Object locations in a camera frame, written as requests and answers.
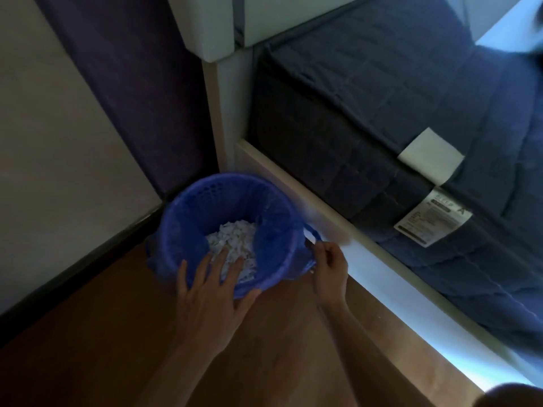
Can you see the person's left hand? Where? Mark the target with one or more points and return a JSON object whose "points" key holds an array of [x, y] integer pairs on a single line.
{"points": [[205, 311]]}

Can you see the person's right hand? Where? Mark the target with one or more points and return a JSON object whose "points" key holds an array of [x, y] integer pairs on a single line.
{"points": [[333, 281]]}

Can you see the person's right thumb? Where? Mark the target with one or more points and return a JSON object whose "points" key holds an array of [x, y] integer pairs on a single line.
{"points": [[319, 260]]}

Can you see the person's left little finger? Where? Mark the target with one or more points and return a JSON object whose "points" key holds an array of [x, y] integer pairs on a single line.
{"points": [[183, 277]]}

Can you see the person's left thumb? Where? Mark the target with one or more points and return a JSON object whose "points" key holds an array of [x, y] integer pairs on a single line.
{"points": [[249, 298]]}

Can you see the blue plastic bin bag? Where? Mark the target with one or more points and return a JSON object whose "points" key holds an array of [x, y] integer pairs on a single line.
{"points": [[275, 233]]}

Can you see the blue plastic waste basket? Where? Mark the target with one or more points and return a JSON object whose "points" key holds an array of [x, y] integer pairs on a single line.
{"points": [[212, 199]]}

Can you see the person's right forearm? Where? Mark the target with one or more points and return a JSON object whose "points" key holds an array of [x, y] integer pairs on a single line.
{"points": [[369, 356]]}

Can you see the person's left forearm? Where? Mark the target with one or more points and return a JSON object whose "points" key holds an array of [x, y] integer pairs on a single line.
{"points": [[193, 377]]}

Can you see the pile of white paper scraps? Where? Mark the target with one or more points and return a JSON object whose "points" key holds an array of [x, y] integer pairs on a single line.
{"points": [[235, 241]]}

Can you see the black baseboard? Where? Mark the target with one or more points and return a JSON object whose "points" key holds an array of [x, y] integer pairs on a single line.
{"points": [[76, 267]]}

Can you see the printed white mattress label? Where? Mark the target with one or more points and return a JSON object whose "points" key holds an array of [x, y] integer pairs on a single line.
{"points": [[432, 218]]}

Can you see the dark blue mattress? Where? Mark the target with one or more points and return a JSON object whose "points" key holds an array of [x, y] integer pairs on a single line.
{"points": [[339, 122]]}

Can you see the plain white mattress tag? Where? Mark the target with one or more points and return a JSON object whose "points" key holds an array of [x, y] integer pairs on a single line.
{"points": [[430, 155]]}

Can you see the dark purple curtain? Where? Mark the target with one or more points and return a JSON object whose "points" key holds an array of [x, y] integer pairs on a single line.
{"points": [[140, 88]]}

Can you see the blue quilt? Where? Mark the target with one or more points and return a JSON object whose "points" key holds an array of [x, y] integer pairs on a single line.
{"points": [[500, 165]]}

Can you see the person's knee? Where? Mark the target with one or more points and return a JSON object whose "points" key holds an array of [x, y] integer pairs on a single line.
{"points": [[515, 396]]}

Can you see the white padded headboard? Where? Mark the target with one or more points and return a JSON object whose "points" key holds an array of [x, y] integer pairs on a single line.
{"points": [[212, 25]]}

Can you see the white bed frame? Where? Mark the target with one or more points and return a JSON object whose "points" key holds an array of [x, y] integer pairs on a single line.
{"points": [[381, 275]]}

